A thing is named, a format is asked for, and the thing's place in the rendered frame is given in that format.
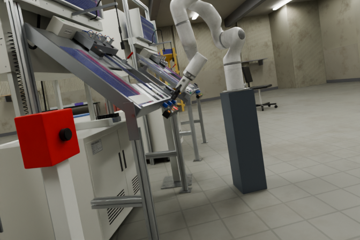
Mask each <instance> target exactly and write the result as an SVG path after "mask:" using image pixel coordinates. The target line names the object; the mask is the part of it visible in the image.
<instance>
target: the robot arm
mask: <svg viewBox="0 0 360 240"><path fill-rule="evenodd" d="M186 9H188V10H191V11H193V12H195V13H197V14H198V15H200V16H201V17H202V18H203V20H204V21H205V23H206V24H207V25H208V27H209V28H210V31H211V34H212V38H213V42H214V44H215V46H216V47H217V48H218V49H228V48H229V50H228V52H227V53H226V55H225V56H224V58H223V66H224V73H225V78H226V85H227V91H226V90H224V91H223V92H222V93H231V92H239V91H244V90H248V89H250V88H249V87H247V88H245V87H246V83H244V81H243V73H242V66H241V58H240V55H241V51H242V48H243V46H244V43H245V33H244V31H243V30H242V29H241V28H239V27H234V28H231V29H228V30H226V31H223V30H222V28H221V23H222V20H221V17H220V15H219V13H218V12H217V10H216V9H215V8H214V6H213V5H212V4H209V3H206V2H203V1H201V0H171V2H170V10H171V14H172V17H173V20H174V23H175V26H176V29H177V32H178V35H179V38H180V40H181V43H182V46H183V48H184V51H185V53H186V56H187V58H188V61H189V64H188V66H187V67H186V69H185V70H184V72H183V73H184V74H183V78H182V79H181V80H180V82H179V83H178V84H177V86H176V90H175V92H174V93H173V95H172V96H171V99H173V100H176V98H177V97H178V95H179V94H180V93H183V92H184V91H185V89H186V88H187V86H188V85H189V83H190V81H192V80H194V79H195V78H196V76H197V75H198V73H199V72H200V70H201V69H202V68H203V66H204V65H205V63H206V62H207V58H206V57H205V56H203V55H202V54H200V53H198V48H197V44H196V40H195V38H194V34H193V30H192V27H191V24H190V21H189V17H188V14H187V11H186Z"/></svg>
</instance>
